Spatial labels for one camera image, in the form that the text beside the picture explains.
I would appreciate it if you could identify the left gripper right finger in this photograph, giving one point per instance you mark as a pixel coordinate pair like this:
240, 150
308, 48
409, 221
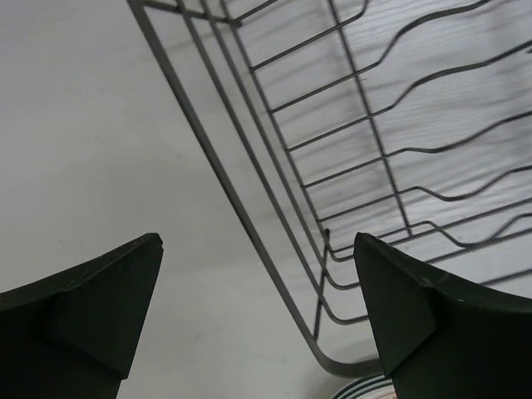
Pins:
439, 335

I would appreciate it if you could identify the grey wire dish rack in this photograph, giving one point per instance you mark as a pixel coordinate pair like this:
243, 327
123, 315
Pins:
408, 120

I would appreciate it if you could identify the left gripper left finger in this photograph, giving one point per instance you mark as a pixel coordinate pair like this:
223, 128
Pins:
74, 334

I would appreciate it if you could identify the white plate orange sunburst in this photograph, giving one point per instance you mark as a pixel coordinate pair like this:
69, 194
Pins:
374, 387

